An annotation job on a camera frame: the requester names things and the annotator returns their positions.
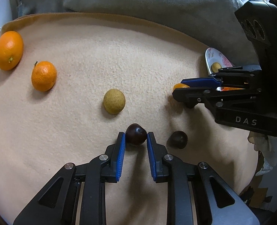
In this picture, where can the orange cherry tomato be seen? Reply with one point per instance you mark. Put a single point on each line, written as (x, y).
(180, 85)

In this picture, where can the small tan longan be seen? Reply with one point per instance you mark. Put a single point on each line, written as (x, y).
(114, 101)

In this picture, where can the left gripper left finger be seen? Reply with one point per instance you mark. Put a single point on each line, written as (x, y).
(77, 191)

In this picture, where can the large brown longan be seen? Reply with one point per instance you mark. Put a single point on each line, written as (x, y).
(215, 67)

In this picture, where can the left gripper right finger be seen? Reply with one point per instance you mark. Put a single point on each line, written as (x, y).
(195, 192)

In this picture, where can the grey cushion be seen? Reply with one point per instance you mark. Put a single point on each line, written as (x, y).
(212, 22)

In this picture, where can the floral white plate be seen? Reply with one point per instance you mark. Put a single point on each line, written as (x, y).
(213, 55)

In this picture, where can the small mandarin orange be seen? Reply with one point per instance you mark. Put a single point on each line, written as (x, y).
(44, 76)

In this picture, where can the large smooth orange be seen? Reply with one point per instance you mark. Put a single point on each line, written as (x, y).
(11, 50)

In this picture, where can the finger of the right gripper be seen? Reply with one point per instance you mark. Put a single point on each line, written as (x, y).
(202, 82)
(191, 96)

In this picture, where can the gloved right hand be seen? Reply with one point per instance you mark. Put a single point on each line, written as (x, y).
(267, 145)

